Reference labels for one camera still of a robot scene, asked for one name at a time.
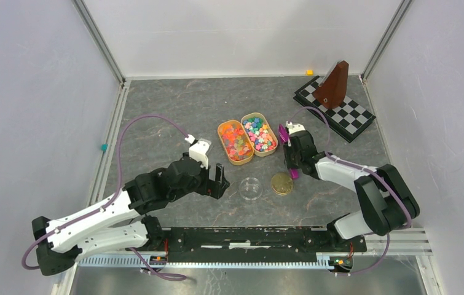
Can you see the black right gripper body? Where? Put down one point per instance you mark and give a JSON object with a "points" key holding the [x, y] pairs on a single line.
{"points": [[292, 158]]}

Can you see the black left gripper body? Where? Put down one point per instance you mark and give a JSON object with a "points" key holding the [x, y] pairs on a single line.
{"points": [[200, 185]]}

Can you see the magenta plastic scoop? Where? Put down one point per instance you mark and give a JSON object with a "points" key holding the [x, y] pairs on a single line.
{"points": [[284, 137]]}

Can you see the clear plastic round jar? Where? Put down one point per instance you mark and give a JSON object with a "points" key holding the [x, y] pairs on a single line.
{"points": [[250, 188]]}

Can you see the gold tin of star candies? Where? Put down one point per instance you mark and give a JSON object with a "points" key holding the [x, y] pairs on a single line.
{"points": [[260, 134]]}

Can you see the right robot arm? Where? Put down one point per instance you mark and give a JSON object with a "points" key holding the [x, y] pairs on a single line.
{"points": [[386, 203]]}

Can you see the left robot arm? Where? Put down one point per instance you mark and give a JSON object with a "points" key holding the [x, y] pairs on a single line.
{"points": [[122, 220]]}

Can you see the gold tin of gummy candies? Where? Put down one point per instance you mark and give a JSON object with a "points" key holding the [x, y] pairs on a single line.
{"points": [[237, 145]]}

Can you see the gold round jar lid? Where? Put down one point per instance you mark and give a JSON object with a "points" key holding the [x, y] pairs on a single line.
{"points": [[282, 183]]}

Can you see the black white chessboard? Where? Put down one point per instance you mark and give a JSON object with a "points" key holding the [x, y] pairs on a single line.
{"points": [[349, 120]]}

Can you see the brown wooden metronome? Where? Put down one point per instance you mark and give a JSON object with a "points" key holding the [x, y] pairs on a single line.
{"points": [[332, 90]]}

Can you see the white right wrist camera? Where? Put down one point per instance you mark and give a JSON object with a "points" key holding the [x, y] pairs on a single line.
{"points": [[294, 128]]}

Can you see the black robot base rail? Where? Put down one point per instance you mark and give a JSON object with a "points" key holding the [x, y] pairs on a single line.
{"points": [[249, 244]]}

